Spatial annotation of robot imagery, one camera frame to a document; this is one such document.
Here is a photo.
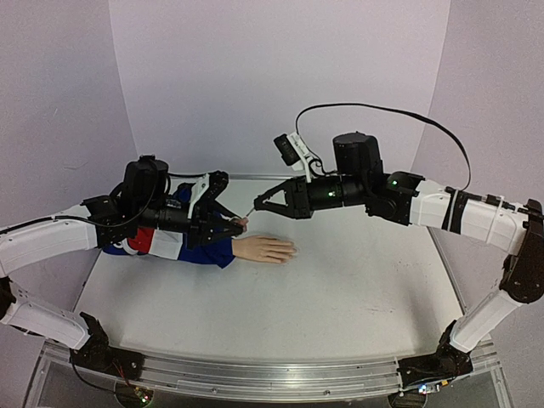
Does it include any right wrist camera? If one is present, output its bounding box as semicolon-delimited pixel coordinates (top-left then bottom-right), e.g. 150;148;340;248
273;133;325;182

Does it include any pink nail polish bottle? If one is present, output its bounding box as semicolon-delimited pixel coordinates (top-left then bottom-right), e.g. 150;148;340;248
230;218;249;231

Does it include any mannequin hand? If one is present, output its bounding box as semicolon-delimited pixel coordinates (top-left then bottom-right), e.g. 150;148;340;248
232;235;297;264

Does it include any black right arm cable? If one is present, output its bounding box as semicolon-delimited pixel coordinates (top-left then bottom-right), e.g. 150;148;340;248
295;103;472;190

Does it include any blue red white jacket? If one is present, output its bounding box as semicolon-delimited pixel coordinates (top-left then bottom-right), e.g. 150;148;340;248
101;182;235;270

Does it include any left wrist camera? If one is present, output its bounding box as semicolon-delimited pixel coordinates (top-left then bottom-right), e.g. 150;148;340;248
188;171;229;219

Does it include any aluminium front rail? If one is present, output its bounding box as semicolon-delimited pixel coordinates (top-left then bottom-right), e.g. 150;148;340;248
44;340;501;403

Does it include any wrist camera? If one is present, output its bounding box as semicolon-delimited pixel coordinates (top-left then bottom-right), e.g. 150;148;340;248
273;133;325;182
188;171;229;219

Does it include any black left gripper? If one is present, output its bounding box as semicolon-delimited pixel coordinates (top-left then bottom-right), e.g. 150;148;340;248
138;199;246;252

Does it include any black left base cable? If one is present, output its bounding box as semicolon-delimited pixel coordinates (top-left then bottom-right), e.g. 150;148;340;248
65;348;137;394

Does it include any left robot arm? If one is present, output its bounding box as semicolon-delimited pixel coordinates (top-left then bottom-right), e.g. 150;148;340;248
1;156;244;380

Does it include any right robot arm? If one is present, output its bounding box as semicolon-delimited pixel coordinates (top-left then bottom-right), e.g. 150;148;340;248
253;133;543;394

